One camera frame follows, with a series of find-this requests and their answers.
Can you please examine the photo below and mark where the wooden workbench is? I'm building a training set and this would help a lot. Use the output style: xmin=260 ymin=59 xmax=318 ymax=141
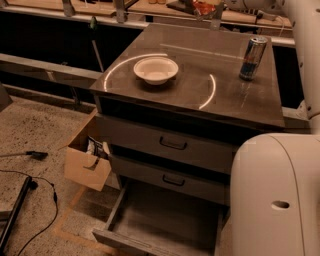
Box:
xmin=0 ymin=0 xmax=292 ymax=31

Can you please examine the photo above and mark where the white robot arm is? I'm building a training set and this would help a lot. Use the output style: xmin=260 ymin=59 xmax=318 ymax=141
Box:
xmin=230 ymin=0 xmax=320 ymax=256

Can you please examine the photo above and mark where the red coke can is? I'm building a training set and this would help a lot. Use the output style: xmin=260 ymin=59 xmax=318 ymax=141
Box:
xmin=192 ymin=0 xmax=216 ymax=16

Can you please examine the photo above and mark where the silver blue energy drink can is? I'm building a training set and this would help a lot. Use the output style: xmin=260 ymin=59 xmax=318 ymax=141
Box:
xmin=239 ymin=36 xmax=268 ymax=81

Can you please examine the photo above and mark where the black bar on floor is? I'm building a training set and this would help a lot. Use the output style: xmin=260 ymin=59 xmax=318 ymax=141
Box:
xmin=0 ymin=176 xmax=33 ymax=256

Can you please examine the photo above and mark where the white bowl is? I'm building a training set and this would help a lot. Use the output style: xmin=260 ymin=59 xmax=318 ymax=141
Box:
xmin=133 ymin=56 xmax=179 ymax=85

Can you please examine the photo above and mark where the power strip on bench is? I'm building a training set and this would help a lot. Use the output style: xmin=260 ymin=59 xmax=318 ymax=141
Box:
xmin=246 ymin=9 xmax=277 ymax=21

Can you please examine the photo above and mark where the black handled tool on floor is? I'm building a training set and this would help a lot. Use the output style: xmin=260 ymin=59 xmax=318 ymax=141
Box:
xmin=0 ymin=151 xmax=48 ymax=160

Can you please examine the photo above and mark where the middle grey drawer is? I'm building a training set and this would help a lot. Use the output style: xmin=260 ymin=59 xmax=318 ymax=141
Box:
xmin=109 ymin=155 xmax=230 ymax=206

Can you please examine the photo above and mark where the grey drawer cabinet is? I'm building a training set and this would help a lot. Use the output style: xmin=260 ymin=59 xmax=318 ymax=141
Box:
xmin=89 ymin=22 xmax=286 ymax=209

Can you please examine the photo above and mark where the green handled stick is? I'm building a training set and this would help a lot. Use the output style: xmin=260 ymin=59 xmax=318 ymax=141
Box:
xmin=88 ymin=16 xmax=104 ymax=71

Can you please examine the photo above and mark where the black cable on floor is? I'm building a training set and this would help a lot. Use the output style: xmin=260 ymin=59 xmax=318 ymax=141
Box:
xmin=0 ymin=169 xmax=60 ymax=256

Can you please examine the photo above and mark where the top grey drawer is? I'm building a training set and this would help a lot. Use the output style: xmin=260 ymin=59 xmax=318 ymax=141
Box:
xmin=96 ymin=114 xmax=235 ymax=174

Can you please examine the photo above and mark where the cardboard box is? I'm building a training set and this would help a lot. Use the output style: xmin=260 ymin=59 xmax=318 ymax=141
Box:
xmin=59 ymin=108 xmax=113 ymax=192

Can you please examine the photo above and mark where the open bottom grey drawer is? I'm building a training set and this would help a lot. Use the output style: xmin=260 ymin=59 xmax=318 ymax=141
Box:
xmin=93 ymin=180 xmax=225 ymax=256

